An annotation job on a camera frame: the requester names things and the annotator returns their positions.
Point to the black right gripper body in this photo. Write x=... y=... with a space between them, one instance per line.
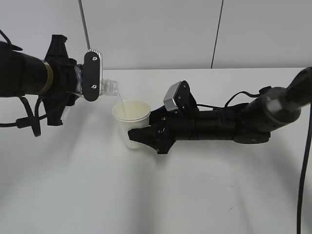
x=170 y=129

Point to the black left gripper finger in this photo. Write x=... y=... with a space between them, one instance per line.
x=54 y=108
x=57 y=48

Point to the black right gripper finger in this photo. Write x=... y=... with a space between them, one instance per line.
x=157 y=115
x=147 y=136

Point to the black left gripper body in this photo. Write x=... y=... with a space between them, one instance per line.
x=64 y=77

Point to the white paper cup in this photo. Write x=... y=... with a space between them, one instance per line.
x=131 y=114

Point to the clear green-label water bottle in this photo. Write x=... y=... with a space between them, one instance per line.
x=107 y=87

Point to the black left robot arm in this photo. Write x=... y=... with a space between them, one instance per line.
x=52 y=78

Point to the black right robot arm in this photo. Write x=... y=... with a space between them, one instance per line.
x=246 y=123

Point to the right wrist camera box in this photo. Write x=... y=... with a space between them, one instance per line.
x=179 y=97

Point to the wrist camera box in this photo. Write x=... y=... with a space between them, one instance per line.
x=179 y=97
x=92 y=75

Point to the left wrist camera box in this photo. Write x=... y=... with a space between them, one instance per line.
x=92 y=75

